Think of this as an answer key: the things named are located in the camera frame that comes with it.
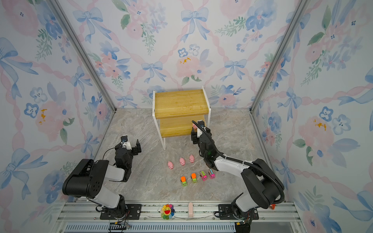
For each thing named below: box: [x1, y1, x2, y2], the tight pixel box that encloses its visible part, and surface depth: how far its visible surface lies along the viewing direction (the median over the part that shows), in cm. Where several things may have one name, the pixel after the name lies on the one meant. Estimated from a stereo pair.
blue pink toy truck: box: [207, 168, 216, 180], surface depth 86 cm
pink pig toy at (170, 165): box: [167, 161, 175, 170], surface depth 90 cm
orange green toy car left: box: [180, 175, 188, 187], surface depth 84 cm
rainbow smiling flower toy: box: [160, 203, 176, 220], surface depth 75 cm
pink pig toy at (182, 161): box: [179, 157, 186, 167], surface depth 92 cm
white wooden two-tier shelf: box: [152, 85, 212, 151], surface depth 80 cm
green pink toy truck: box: [199, 170, 208, 182], surface depth 85 cm
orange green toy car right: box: [190, 172, 198, 184], surface depth 85 cm
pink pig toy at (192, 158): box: [188, 154, 195, 164], surface depth 94 cm
